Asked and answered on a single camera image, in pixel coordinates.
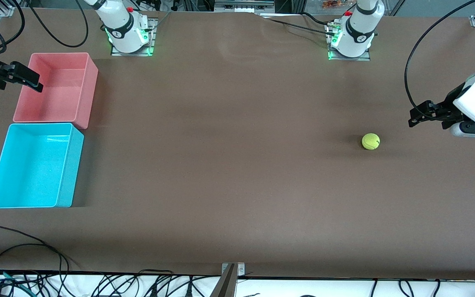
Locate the grey power strip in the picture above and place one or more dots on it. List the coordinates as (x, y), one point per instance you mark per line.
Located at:
(243, 5)

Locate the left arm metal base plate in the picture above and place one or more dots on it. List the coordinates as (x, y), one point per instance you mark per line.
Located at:
(365, 58)

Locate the grey metal camera pole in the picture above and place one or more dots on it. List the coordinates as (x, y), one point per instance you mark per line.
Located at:
(226, 284)

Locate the pink plastic bin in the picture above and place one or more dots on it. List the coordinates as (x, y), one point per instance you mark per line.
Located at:
(60, 95)

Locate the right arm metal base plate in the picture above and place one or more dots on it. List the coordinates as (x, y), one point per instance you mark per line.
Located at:
(151, 43)

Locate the silver metal bracket plate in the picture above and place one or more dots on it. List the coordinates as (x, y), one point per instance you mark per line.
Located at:
(240, 269)

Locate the blue plastic bin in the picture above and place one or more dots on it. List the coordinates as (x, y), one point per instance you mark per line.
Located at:
(31, 173)

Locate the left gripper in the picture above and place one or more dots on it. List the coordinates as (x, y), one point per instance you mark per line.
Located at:
(450, 104)

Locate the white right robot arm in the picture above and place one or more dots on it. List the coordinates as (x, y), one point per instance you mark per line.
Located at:
(120, 24)

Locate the yellow-green tennis ball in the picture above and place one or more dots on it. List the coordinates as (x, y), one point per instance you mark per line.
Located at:
(370, 141)

